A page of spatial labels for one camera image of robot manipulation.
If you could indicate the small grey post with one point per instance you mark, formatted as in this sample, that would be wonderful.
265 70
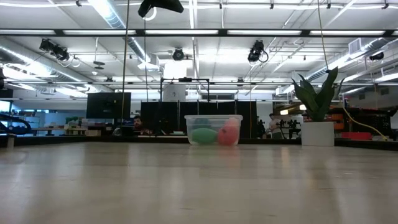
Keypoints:
11 140

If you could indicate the black partition panel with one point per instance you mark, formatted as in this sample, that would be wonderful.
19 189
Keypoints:
168 118

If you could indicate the white LED light strip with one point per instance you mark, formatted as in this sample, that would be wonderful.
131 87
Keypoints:
182 32
348 32
28 32
99 32
264 32

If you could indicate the green toy fruit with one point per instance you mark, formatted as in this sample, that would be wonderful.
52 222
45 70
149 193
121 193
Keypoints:
203 136

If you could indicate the small black ceiling fixture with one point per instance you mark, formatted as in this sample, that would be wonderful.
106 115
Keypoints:
377 56

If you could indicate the green snake plant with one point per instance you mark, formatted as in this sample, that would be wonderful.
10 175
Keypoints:
317 102

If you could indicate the dark workbench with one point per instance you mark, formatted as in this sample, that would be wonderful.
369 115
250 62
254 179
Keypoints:
373 119

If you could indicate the black ceiling camera cluster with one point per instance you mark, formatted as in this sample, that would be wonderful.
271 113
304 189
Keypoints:
54 49

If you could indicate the black metal table frame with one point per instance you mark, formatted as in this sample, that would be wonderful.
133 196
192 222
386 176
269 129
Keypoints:
93 140

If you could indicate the clear plastic tupperware container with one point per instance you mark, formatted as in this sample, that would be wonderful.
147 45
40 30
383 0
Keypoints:
214 117

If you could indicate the red storage bin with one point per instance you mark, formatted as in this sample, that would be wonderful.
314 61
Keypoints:
357 136

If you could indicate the red toy fruit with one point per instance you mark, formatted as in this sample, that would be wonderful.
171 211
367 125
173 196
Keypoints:
228 136

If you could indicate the black overhead rig bar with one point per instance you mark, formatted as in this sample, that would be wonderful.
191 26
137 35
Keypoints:
140 32

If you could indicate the black monitor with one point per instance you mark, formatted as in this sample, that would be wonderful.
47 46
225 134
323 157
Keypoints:
105 105

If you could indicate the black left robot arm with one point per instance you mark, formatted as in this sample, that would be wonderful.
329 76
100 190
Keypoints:
2 79

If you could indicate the person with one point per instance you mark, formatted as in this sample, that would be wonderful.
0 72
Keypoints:
138 123
275 126

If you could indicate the round black ceiling camera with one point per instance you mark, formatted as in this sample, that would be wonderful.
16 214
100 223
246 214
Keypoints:
178 54

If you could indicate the small grey dome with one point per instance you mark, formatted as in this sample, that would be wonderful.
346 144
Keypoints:
117 132

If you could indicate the silver ventilation duct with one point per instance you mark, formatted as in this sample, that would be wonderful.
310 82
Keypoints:
109 15

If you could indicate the white plant pot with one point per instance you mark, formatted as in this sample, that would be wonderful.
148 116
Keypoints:
317 133

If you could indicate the black metal stand frame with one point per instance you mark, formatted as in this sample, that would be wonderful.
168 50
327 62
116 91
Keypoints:
185 79

